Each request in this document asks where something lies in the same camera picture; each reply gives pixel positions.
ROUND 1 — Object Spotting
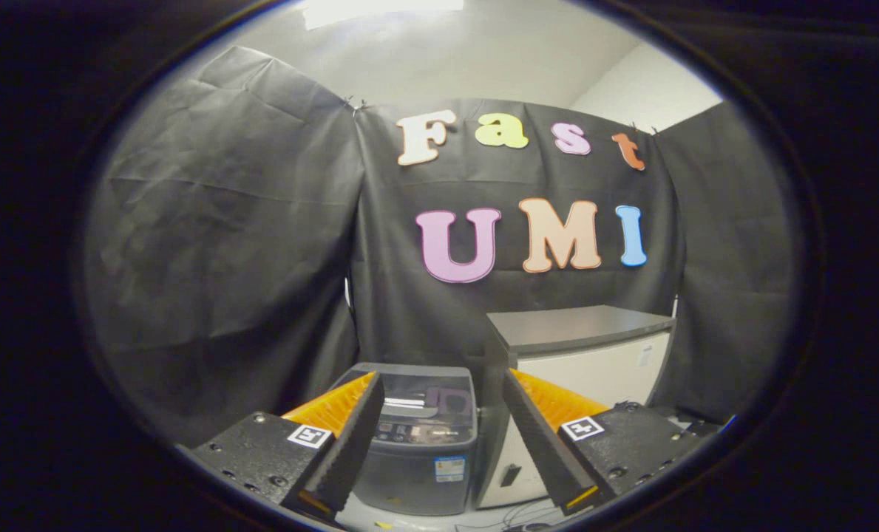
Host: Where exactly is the white cabinet with grey top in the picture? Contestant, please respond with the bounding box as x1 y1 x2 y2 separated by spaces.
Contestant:
475 305 676 509

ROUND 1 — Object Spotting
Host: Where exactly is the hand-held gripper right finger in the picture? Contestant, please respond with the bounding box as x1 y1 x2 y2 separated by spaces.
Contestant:
501 368 710 516

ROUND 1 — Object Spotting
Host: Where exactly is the grey washing machine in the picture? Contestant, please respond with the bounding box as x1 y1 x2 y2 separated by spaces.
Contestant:
332 362 479 516

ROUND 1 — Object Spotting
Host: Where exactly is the ceiling light panel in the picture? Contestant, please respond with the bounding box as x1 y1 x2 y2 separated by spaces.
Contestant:
302 0 466 30

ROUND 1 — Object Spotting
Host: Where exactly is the black backdrop cloth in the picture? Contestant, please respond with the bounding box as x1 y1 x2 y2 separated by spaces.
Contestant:
77 46 802 444

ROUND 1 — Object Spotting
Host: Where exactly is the tangle of floor cables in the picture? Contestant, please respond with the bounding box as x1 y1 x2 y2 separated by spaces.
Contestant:
454 499 580 532

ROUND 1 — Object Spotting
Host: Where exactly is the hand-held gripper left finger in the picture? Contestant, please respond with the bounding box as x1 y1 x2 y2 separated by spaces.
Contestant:
180 371 384 522

